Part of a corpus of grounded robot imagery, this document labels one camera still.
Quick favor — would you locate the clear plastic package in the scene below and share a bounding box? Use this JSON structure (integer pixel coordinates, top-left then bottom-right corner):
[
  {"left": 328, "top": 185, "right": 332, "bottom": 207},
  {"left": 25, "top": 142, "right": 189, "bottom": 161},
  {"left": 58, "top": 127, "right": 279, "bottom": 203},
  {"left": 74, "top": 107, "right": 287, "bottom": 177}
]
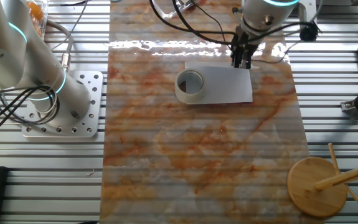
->
[{"left": 149, "top": 0, "right": 204, "bottom": 19}]

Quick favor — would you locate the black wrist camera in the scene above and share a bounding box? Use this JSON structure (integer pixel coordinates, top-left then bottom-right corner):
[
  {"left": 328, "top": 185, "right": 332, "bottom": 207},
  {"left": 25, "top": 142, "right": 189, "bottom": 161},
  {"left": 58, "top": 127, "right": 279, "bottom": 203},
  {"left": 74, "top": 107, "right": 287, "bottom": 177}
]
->
[{"left": 299, "top": 21, "right": 322, "bottom": 42}]

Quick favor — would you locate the thin grey cable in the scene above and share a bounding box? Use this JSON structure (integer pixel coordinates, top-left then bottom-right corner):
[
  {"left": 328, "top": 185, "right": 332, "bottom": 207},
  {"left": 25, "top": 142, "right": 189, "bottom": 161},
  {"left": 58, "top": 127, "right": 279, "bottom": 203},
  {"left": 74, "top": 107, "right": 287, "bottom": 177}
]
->
[{"left": 50, "top": 0, "right": 89, "bottom": 50}]

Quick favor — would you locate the thin black cable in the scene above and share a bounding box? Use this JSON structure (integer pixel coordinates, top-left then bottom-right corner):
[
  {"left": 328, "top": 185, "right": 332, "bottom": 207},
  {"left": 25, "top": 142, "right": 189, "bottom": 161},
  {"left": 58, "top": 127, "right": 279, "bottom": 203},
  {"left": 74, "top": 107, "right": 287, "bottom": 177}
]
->
[{"left": 252, "top": 40, "right": 301, "bottom": 65}]

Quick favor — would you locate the orange fruit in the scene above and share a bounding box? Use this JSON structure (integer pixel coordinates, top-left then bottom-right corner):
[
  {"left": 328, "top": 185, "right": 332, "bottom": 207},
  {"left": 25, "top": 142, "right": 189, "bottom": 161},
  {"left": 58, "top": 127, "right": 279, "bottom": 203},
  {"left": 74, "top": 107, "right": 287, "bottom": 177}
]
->
[{"left": 27, "top": 1, "right": 45, "bottom": 35}]

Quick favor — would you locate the thick black cable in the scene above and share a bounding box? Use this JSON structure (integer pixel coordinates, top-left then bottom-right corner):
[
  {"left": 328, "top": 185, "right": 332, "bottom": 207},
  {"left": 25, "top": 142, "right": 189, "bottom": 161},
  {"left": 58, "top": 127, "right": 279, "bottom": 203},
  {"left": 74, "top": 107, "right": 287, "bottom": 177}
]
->
[
  {"left": 149, "top": 0, "right": 237, "bottom": 35},
  {"left": 171, "top": 0, "right": 234, "bottom": 47}
]

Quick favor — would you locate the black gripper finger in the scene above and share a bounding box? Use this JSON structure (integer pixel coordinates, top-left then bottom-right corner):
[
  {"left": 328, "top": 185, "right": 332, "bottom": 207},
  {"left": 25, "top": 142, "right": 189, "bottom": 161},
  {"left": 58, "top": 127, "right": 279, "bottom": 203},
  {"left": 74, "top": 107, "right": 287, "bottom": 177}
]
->
[
  {"left": 240, "top": 51, "right": 252, "bottom": 70},
  {"left": 230, "top": 51, "right": 242, "bottom": 69}
]

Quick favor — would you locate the white paper sheet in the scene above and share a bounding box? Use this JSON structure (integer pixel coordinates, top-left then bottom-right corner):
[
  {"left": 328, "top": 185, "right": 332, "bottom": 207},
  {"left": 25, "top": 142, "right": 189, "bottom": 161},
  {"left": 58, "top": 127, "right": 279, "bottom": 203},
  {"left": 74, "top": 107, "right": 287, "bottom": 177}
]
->
[{"left": 184, "top": 61, "right": 254, "bottom": 105}]

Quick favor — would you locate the clear plastic fruit carton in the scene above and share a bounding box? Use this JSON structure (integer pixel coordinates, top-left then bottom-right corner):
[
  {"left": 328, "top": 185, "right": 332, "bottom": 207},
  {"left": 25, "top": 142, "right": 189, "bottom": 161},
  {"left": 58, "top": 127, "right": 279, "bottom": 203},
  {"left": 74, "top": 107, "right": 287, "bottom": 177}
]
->
[{"left": 26, "top": 0, "right": 49, "bottom": 40}]

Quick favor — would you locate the looped black cable bundle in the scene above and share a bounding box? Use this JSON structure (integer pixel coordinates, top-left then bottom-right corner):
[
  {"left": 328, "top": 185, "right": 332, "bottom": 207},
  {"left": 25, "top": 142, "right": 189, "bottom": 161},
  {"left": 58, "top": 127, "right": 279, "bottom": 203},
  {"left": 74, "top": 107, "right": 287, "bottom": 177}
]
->
[{"left": 0, "top": 86, "right": 60, "bottom": 139}]

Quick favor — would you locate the orange marble pattern mat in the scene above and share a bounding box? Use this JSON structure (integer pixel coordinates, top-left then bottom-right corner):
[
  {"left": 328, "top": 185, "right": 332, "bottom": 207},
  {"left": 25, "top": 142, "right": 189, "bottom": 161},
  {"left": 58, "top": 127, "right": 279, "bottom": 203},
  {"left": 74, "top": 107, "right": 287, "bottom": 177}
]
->
[{"left": 99, "top": 0, "right": 323, "bottom": 224}]

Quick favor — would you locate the wooden mug tree stand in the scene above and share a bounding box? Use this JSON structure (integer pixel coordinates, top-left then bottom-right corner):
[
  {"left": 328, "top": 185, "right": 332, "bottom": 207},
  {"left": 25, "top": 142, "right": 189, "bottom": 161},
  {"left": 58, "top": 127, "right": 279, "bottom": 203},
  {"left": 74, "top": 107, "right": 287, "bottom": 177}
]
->
[{"left": 286, "top": 142, "right": 358, "bottom": 218}]

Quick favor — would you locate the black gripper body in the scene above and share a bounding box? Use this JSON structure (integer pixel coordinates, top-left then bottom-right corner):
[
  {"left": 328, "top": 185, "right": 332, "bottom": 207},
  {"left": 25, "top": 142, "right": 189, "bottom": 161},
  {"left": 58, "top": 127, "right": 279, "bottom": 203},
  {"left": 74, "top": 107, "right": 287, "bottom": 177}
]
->
[{"left": 232, "top": 25, "right": 260, "bottom": 54}]

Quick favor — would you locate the grey hose cable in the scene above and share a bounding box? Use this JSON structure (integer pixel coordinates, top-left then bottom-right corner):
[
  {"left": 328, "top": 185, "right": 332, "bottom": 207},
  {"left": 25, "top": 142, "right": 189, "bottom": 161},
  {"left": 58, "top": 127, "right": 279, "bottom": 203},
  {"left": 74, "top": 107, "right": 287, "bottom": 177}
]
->
[{"left": 44, "top": 19, "right": 75, "bottom": 73}]

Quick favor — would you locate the beige tape roll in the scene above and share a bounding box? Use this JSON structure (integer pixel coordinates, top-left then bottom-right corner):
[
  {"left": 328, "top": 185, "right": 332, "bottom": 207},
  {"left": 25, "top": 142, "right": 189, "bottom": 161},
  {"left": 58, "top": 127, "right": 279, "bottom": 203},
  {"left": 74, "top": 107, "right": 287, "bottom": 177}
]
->
[{"left": 174, "top": 68, "right": 206, "bottom": 105}]

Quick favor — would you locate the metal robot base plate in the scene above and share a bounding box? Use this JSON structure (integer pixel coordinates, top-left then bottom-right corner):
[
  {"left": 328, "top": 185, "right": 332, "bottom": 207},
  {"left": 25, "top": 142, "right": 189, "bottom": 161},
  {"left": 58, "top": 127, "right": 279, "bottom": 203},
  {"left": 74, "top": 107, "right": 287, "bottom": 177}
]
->
[{"left": 21, "top": 70, "right": 104, "bottom": 138}]

